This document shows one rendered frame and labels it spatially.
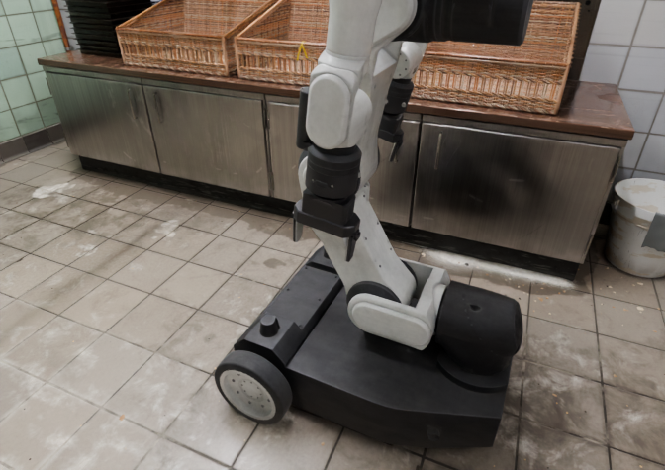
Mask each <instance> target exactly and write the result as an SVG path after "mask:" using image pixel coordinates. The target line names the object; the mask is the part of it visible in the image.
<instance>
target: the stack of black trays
mask: <svg viewBox="0 0 665 470"><path fill-rule="evenodd" d="M62 1H65V2H66V5H65V6H64V7H67V8H68V10H69V11H65V12H69V14H70V16H68V17H66V18H70V21H71V22H69V23H70V24H73V27H71V28H70V29H73V30H74V33H72V34H75V35H76V39H74V40H77V41H78V44H77V45H80V47H81V48H77V49H78V50H80V52H81V53H85V54H93V55H101V56H110V57H117V58H122V54H121V50H120V46H119V41H118V37H117V33H116V29H115V28H116V27H118V26H120V25H121V24H123V23H125V22H127V21H128V20H130V19H131V18H132V17H133V16H136V15H138V14H139V13H141V12H143V11H144V10H146V9H148V8H150V7H151V6H152V3H155V2H150V0H62Z"/></svg>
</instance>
